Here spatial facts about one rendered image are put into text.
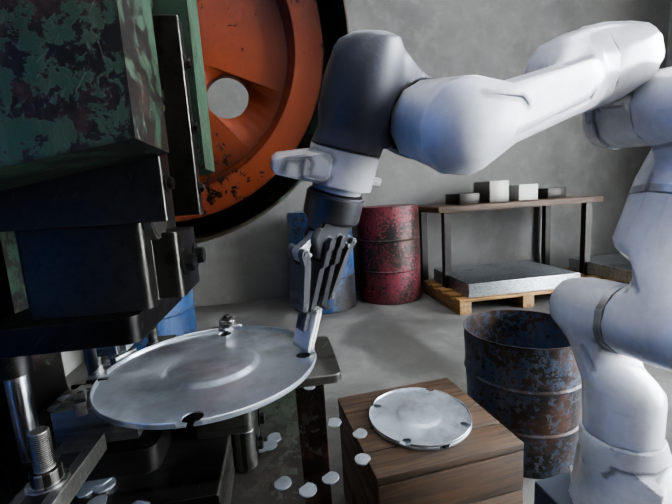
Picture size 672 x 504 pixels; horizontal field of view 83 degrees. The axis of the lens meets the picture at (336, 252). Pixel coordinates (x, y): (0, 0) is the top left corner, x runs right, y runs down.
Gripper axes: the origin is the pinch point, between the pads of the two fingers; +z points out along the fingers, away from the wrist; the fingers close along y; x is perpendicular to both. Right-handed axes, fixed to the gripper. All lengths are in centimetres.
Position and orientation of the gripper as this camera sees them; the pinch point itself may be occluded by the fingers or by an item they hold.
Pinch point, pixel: (307, 326)
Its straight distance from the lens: 56.3
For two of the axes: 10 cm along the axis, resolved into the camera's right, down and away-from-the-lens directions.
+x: -8.0, -3.5, 4.9
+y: 5.6, -1.5, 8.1
